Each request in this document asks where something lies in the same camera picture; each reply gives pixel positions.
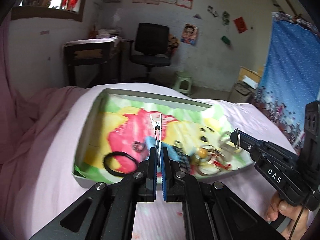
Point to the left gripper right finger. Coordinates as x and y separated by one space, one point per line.
211 211

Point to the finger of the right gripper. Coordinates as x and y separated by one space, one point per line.
252 144

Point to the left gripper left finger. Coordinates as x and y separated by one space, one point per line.
106 211

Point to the white key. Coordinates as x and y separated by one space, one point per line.
236 138

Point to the red plastic hair clip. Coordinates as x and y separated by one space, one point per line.
217 162

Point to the brown hair tie yellow bead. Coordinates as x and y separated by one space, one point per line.
205 155

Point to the black white braided keychain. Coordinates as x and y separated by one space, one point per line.
183 158

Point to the beige plastic hair claw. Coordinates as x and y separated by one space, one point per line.
224 143

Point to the light blue smart watch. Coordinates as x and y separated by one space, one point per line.
172 154

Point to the person's right hand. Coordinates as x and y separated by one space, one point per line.
278 206

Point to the dark mesh basket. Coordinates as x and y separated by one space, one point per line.
241 93

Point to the flat white cardboard box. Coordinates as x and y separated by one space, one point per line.
155 134

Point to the wooden cabinet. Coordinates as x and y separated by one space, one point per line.
250 77

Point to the blue dotted wardrobe curtain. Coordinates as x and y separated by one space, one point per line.
290 77

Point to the colourful paper box liner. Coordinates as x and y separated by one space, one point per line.
155 137

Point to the green plastic stool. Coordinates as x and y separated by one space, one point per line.
182 83

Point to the pink floral bed sheet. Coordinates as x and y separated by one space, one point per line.
37 182

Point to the green hanging pouch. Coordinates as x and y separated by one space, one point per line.
225 40

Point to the red paper square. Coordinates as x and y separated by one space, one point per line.
240 25

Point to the pink window curtain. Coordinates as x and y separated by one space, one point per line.
15 119

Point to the cartoon boy poster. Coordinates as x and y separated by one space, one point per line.
190 34

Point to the orange cartoon poster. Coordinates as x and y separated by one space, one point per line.
173 44

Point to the black office chair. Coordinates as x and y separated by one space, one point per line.
149 48

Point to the dark wooden desk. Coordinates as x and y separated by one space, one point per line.
107 53

